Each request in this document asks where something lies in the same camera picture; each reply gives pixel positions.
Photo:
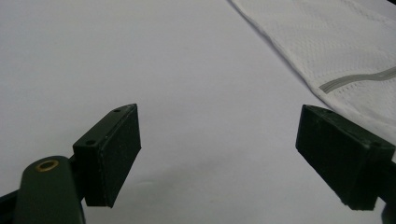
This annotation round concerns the white mesh garment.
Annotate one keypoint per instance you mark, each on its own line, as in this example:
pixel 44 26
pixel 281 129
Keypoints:
pixel 339 46

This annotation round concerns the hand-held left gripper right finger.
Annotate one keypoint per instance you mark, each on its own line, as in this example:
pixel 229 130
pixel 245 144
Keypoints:
pixel 339 155

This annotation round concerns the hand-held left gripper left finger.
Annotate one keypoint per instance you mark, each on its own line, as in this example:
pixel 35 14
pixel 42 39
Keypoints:
pixel 107 155

